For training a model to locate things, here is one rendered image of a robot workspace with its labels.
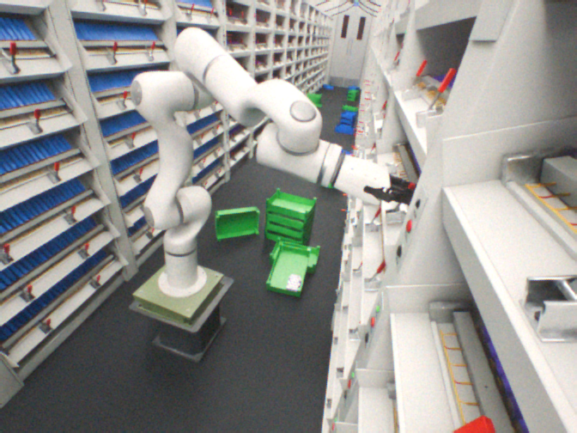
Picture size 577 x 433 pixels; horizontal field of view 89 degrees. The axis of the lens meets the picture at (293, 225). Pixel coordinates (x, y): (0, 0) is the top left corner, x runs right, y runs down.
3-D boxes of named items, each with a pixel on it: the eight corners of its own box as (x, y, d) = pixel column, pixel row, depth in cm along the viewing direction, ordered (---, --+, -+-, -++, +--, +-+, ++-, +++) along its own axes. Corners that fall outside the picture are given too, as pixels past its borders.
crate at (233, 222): (215, 234, 211) (218, 241, 205) (214, 210, 200) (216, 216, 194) (256, 228, 222) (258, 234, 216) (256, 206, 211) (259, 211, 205)
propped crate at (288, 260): (300, 297, 169) (300, 290, 163) (266, 289, 171) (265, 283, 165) (310, 255, 188) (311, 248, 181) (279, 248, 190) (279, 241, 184)
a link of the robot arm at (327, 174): (319, 173, 65) (332, 178, 65) (313, 190, 58) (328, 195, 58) (332, 137, 60) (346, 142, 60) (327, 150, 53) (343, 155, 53)
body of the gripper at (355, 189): (329, 173, 65) (377, 190, 65) (324, 193, 57) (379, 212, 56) (341, 142, 61) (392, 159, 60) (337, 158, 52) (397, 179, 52)
